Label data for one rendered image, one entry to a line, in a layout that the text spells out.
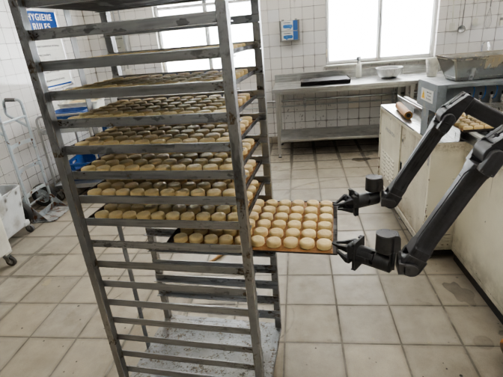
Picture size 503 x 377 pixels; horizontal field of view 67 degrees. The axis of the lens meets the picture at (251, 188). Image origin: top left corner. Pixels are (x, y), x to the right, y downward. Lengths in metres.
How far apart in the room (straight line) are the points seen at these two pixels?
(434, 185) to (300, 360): 1.35
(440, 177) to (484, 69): 0.66
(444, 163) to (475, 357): 1.09
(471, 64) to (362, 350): 1.68
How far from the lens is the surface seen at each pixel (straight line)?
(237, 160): 1.12
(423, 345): 2.27
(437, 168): 2.61
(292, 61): 5.47
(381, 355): 2.17
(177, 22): 1.14
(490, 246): 2.43
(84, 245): 1.52
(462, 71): 2.57
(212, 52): 1.11
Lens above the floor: 1.54
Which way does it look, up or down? 22 degrees down
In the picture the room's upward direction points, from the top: 5 degrees counter-clockwise
